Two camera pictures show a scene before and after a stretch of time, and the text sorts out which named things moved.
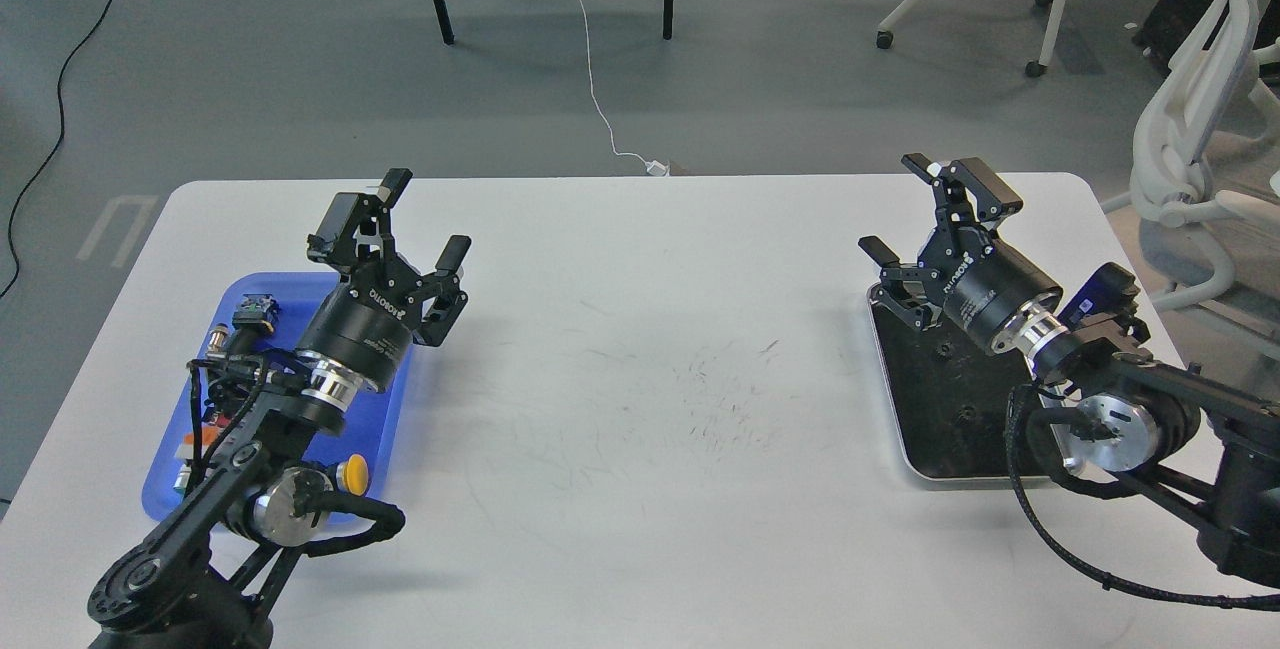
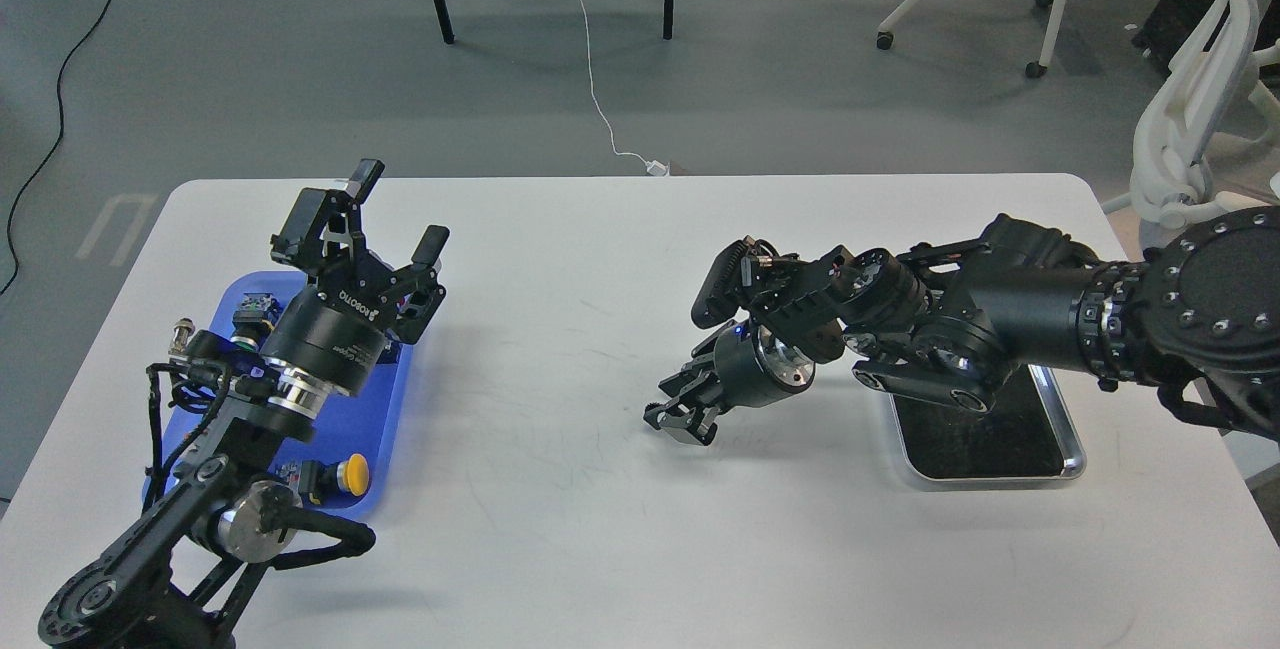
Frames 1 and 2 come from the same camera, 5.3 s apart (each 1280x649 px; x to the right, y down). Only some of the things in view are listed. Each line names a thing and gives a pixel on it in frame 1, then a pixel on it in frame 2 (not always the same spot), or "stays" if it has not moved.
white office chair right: (1219, 100) stays
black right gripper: (966, 275) -> (744, 368)
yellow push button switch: (352, 475) stays
